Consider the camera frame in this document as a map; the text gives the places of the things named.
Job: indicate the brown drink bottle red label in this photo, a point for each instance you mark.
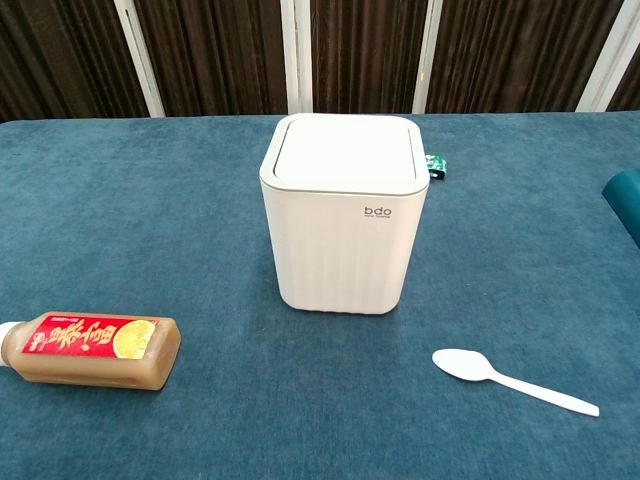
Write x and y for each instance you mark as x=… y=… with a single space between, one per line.
x=95 y=352

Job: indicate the dark brown pleated curtain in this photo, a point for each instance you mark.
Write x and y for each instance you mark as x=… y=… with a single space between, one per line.
x=225 y=50

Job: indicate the white plastic container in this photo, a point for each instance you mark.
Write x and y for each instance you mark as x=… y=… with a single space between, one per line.
x=340 y=250

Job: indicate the small green snack packet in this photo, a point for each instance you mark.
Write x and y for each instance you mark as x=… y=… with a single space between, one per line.
x=436 y=165

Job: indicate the white partition frame post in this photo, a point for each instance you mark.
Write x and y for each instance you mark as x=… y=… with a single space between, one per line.
x=607 y=65
x=140 y=65
x=428 y=50
x=296 y=50

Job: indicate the blue velvet tablecloth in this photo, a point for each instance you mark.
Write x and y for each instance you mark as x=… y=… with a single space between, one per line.
x=150 y=225

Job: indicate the white plastic spoon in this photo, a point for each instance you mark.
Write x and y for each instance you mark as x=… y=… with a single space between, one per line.
x=462 y=364

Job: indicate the teal cylindrical holder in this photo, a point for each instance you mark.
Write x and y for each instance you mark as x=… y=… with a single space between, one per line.
x=625 y=200

